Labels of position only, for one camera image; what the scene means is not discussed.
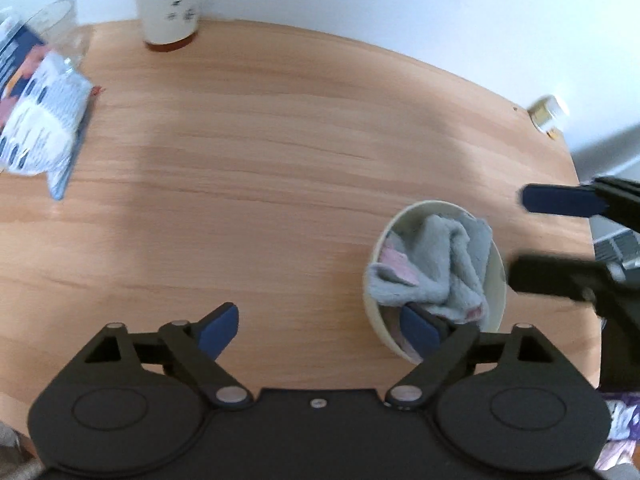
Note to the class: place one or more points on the purple printed cloth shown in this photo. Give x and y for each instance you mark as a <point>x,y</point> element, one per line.
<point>622,430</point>

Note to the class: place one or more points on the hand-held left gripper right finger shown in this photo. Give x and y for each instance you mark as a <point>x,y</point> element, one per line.
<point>417,330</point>

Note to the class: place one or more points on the white and blue printed packet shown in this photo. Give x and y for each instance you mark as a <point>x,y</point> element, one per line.
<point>45,125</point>

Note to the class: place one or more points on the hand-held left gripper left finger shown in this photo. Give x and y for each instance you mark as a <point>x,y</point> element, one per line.
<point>220,330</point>

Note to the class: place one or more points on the pale yellow bowl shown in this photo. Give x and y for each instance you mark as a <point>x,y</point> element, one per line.
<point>495,285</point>

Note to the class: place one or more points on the blue and pink printed packet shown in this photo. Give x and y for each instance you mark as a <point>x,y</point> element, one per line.
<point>20,65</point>

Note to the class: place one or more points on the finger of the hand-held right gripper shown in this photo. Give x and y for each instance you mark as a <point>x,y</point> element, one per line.
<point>555,200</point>
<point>545,277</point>

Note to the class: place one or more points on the grey and pink cloth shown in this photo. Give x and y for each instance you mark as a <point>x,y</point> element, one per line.
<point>440,260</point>

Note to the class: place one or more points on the white labelled bottle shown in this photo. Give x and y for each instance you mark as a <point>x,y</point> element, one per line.
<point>170,5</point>

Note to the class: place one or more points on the white tower heater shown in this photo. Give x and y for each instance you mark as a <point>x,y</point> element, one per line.
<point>620,247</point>

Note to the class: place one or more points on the clear glass cup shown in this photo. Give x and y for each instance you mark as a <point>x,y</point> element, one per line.
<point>65,30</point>

